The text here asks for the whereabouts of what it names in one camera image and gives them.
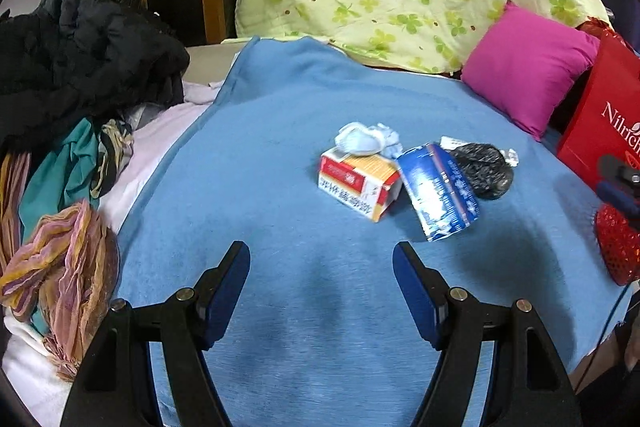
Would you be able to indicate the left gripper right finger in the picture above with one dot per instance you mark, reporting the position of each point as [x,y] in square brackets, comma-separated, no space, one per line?
[527,382]

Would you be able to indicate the black clothes pile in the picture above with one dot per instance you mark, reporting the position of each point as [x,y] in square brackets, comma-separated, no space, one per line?
[71,60]

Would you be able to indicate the red Nilrich shopping bag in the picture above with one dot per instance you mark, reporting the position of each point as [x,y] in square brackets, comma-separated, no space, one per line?
[606,120]

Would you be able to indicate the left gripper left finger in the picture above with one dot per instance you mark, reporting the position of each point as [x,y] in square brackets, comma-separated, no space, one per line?
[114,385]

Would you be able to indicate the blue white carton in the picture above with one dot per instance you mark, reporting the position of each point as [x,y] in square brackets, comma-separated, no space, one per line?
[439,191]

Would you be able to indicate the red orange medicine box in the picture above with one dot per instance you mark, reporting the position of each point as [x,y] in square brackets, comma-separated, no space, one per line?
[365,184]

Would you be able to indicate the teal garment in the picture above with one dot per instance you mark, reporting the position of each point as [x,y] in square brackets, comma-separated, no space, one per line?
[63,178]

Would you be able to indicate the magenta pillow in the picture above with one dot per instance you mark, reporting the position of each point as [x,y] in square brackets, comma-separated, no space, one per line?
[526,64]

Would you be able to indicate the blue towel blanket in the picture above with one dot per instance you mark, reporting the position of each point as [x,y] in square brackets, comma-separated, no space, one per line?
[321,335]

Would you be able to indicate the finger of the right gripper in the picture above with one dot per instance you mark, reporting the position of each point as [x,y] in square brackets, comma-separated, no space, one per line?
[616,171]
[619,199]

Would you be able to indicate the black plastic bag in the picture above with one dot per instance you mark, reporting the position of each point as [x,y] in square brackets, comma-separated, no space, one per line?
[485,168]

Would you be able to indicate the white purple pill box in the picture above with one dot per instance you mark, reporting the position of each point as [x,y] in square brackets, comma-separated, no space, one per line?
[510,156]

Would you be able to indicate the striped pink orange scarf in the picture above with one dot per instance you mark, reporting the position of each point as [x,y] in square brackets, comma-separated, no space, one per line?
[67,270]

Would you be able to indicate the red crinkled plastic bag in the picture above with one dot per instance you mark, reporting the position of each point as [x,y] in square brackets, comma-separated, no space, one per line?
[595,27]

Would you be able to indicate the red mesh trash basket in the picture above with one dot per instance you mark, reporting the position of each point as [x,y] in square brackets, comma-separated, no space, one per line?
[619,244]

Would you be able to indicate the white bed sheet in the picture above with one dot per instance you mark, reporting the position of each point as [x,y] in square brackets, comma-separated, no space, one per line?
[26,361]

